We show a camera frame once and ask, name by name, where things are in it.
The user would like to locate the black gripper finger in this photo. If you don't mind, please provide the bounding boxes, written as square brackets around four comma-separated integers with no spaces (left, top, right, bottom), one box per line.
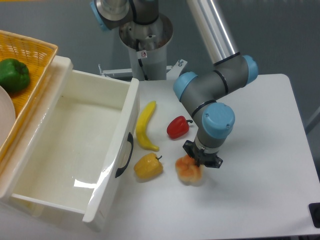
[203,155,223,168]
[182,140,201,167]

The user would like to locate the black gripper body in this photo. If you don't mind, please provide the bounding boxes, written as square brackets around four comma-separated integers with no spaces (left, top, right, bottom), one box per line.
[194,141,218,163]

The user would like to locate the round orange bread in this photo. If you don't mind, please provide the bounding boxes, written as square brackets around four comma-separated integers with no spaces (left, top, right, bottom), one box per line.
[175,154,203,186]

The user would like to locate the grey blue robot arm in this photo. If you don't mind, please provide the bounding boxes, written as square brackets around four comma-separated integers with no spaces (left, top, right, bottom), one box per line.
[90,0,259,168]

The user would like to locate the red bell pepper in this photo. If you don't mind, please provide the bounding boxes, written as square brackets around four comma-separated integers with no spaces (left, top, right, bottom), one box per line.
[166,116,193,139]

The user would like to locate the yellow bell pepper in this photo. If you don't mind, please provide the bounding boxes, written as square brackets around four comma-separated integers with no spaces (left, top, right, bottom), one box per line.
[133,153,163,180]

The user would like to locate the yellow banana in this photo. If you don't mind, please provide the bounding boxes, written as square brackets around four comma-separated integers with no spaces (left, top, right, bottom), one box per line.
[135,101,160,152]

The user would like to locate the black object at table edge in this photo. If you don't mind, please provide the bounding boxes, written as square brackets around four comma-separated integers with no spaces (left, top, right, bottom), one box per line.
[308,202,320,229]

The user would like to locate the white plastic drawer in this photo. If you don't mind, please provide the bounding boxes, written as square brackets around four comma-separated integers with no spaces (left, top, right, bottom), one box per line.
[6,70,140,232]

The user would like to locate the yellow woven basket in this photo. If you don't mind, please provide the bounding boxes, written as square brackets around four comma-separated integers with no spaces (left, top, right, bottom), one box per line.
[0,30,58,162]

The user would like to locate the white plate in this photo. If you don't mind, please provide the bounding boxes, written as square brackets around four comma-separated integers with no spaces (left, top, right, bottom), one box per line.
[0,87,16,146]

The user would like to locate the green bell pepper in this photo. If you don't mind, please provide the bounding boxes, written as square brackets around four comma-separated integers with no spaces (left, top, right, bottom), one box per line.
[0,58,30,93]

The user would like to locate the black drawer handle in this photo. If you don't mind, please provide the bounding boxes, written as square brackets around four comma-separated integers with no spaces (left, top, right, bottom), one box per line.
[115,132,134,178]

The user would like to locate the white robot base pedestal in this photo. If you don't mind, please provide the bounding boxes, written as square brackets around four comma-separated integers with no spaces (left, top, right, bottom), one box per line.
[99,13,188,81]

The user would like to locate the black cable on pedestal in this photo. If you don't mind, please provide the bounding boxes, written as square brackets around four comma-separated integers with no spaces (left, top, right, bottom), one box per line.
[135,38,150,81]

